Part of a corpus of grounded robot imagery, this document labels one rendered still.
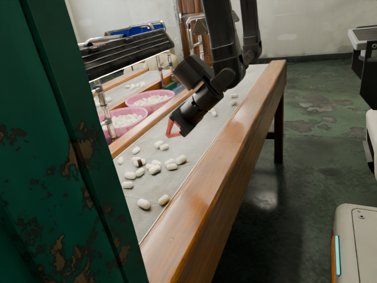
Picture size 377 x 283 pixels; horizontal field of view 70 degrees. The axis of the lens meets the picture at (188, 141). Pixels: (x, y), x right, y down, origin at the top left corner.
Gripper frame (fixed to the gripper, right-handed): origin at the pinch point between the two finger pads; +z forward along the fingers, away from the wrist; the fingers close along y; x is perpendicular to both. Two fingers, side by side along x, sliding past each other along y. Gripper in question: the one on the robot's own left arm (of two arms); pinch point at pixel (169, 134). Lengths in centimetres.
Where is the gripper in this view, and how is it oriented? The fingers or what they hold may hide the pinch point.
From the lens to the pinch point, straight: 75.0
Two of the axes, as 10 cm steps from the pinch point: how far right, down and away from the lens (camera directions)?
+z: -6.0, 5.3, 6.0
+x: 6.9, 7.2, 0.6
